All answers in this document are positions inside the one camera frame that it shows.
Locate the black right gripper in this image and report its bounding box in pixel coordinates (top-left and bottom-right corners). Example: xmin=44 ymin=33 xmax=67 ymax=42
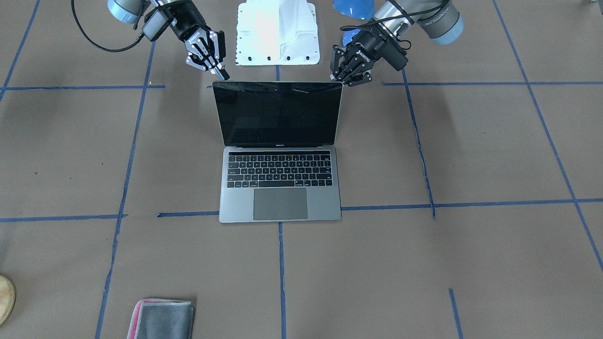
xmin=165 ymin=0 xmax=230 ymax=80

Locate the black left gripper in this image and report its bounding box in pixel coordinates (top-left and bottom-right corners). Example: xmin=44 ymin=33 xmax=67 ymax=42
xmin=330 ymin=26 xmax=408 ymax=87

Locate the grey laptop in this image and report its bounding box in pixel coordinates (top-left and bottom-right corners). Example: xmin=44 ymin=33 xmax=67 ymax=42
xmin=212 ymin=80 xmax=344 ymax=223

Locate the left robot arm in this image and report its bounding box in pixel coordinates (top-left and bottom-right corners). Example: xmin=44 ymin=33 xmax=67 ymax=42
xmin=330 ymin=0 xmax=464 ymax=87

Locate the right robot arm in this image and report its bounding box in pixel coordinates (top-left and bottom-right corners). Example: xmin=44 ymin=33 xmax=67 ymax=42
xmin=107 ymin=0 xmax=230 ymax=80

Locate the blue desk lamp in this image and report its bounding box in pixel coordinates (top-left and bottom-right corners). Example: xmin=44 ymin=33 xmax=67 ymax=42
xmin=332 ymin=0 xmax=375 ymax=46

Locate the grey and pink folded cloth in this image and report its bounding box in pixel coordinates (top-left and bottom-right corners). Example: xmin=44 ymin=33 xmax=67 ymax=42
xmin=126 ymin=299 xmax=194 ymax=339

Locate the wooden mug tree stand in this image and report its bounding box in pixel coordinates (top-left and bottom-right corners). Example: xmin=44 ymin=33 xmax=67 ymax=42
xmin=0 ymin=275 xmax=16 ymax=325

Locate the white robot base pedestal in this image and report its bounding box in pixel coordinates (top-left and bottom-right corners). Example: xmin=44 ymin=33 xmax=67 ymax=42
xmin=235 ymin=0 xmax=320 ymax=66

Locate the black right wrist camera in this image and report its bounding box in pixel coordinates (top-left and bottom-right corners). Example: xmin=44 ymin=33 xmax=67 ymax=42
xmin=142 ymin=8 xmax=174 ymax=41

